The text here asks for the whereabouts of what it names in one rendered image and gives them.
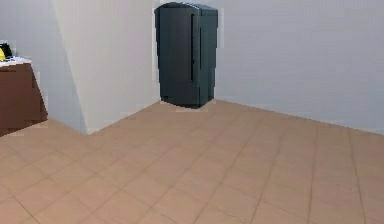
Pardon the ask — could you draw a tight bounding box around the brown cupboard with white top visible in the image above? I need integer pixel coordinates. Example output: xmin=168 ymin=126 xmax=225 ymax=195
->
xmin=0 ymin=56 xmax=49 ymax=138

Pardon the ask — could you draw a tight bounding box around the dark grey refrigerator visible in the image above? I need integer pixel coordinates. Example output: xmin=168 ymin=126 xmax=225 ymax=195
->
xmin=154 ymin=1 xmax=219 ymax=109

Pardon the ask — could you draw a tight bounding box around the yellow and black object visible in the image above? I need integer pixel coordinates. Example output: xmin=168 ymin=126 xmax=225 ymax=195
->
xmin=0 ymin=41 xmax=14 ymax=62

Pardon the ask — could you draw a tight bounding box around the black refrigerator handle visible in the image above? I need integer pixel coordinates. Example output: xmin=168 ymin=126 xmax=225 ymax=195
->
xmin=190 ymin=13 xmax=197 ymax=83

